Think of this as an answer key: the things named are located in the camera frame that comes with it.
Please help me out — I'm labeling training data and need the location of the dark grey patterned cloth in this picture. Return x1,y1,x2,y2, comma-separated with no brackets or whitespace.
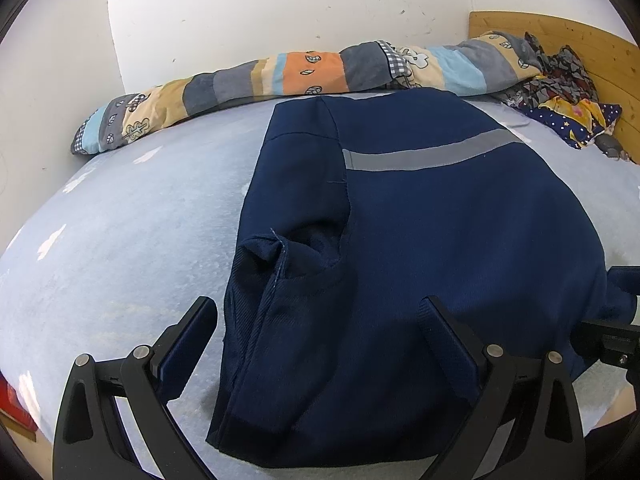
500,32,601,111

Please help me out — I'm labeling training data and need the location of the blue star-print yellow cloth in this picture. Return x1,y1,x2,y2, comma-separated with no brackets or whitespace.
530,97,623,151

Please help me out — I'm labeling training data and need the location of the red object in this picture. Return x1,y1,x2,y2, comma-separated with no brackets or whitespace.
0,374,38,443

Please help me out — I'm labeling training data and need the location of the navy jacket with red collar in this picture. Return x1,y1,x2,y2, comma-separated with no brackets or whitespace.
206,87,640,471

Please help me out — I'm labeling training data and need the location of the rolled striped patchwork quilt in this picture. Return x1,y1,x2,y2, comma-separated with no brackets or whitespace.
70,30,546,157

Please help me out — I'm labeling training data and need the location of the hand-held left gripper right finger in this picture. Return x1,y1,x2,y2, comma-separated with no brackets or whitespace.
419,296,586,480

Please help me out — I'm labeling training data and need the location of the small grey object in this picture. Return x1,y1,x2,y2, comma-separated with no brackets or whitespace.
597,134,625,159

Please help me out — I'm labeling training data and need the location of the wooden headboard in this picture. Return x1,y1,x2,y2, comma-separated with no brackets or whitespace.
468,10,640,166

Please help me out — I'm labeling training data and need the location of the blue cloud-print bed sheet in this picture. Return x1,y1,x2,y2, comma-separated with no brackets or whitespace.
0,95,640,480

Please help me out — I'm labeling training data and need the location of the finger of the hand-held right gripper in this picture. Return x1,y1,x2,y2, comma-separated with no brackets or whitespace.
571,316,640,376
606,266,640,297

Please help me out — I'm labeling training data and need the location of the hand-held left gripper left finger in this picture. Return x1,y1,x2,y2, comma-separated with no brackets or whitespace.
52,296,218,480

